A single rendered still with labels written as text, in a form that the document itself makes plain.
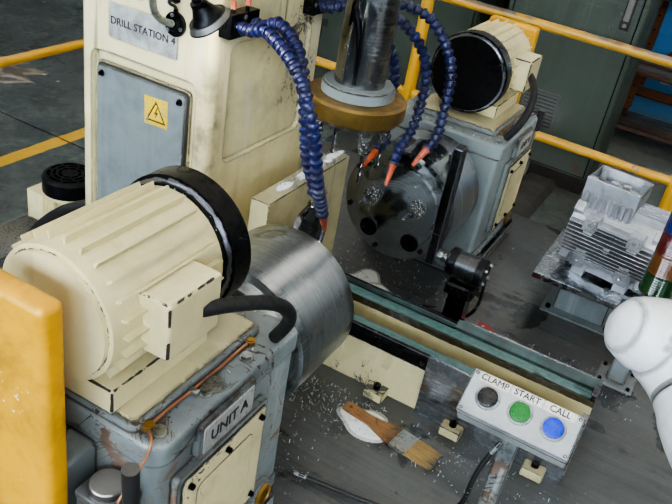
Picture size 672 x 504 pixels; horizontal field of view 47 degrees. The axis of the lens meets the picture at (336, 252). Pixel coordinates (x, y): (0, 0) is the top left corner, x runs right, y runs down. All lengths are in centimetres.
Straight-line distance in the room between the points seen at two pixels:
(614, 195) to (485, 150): 29
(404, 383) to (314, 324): 37
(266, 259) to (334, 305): 13
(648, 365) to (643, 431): 66
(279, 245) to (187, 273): 38
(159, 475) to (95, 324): 20
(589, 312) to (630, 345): 90
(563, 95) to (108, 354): 388
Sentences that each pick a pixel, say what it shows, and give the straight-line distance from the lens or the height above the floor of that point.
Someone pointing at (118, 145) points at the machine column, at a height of 116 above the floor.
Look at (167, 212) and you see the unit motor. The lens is 91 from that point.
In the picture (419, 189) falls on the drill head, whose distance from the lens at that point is 164.
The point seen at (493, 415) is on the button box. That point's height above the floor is 105.
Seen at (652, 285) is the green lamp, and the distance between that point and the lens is 165.
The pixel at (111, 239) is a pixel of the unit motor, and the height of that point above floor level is 135.
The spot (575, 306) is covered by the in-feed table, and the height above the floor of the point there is 83.
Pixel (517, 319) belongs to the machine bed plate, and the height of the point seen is 80.
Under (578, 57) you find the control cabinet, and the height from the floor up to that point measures 74.
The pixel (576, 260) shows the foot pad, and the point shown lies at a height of 97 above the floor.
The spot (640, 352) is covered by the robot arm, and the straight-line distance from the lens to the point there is 104.
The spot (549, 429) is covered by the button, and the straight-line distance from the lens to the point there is 117.
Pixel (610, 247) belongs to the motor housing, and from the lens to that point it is 180.
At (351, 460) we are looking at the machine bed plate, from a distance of 140.
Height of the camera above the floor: 180
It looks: 31 degrees down
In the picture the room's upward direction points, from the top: 10 degrees clockwise
